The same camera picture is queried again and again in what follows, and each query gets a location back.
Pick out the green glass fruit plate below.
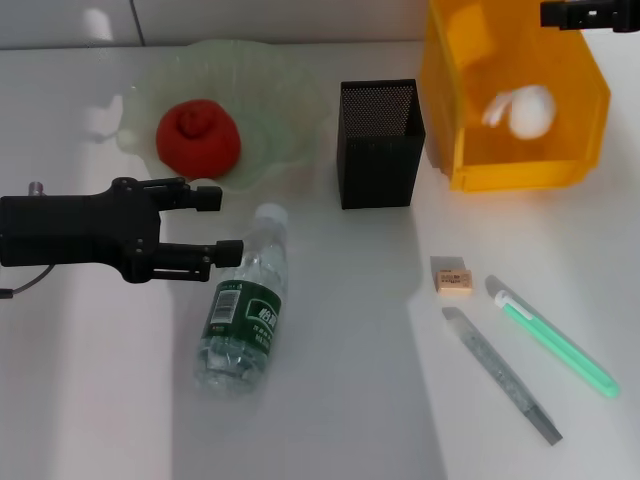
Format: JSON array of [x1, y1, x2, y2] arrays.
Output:
[[117, 39, 334, 194]]

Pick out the clear green-label water bottle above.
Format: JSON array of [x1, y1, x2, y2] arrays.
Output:
[[193, 202, 290, 399]]

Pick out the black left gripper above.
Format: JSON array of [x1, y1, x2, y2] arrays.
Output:
[[0, 175, 245, 285]]

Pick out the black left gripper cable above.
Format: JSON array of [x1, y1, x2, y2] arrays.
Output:
[[0, 264, 54, 301]]

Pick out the grey utility knife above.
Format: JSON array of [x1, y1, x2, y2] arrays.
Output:
[[441, 306, 564, 446]]

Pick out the peach sleeved eraser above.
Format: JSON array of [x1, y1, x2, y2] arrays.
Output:
[[429, 255, 474, 300]]

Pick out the red-orange fruit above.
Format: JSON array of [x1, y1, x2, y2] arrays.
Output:
[[155, 98, 244, 177]]

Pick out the white paper ball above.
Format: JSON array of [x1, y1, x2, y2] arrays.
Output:
[[480, 84, 557, 140]]

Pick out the yellow plastic bin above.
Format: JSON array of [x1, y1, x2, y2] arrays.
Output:
[[418, 0, 612, 192]]

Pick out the black mesh pen holder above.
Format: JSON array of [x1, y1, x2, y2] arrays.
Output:
[[335, 78, 427, 211]]

